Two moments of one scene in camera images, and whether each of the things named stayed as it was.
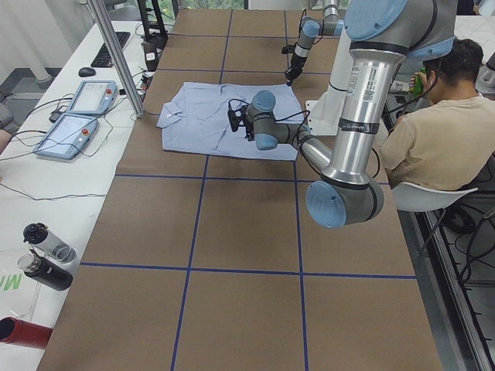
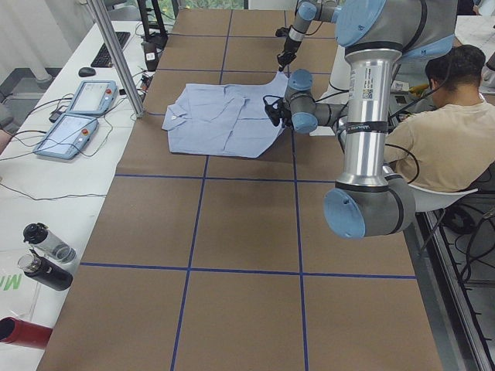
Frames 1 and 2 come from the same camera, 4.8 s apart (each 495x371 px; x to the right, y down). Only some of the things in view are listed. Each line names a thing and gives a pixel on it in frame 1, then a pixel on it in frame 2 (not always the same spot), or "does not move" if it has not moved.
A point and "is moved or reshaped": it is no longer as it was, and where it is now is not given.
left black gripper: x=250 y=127 → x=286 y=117
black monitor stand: x=155 y=32 does not move
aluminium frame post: x=118 y=57 does not move
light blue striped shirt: x=198 y=120 is moved or reshaped
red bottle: x=21 y=332 does not move
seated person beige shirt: x=447 y=139 does not move
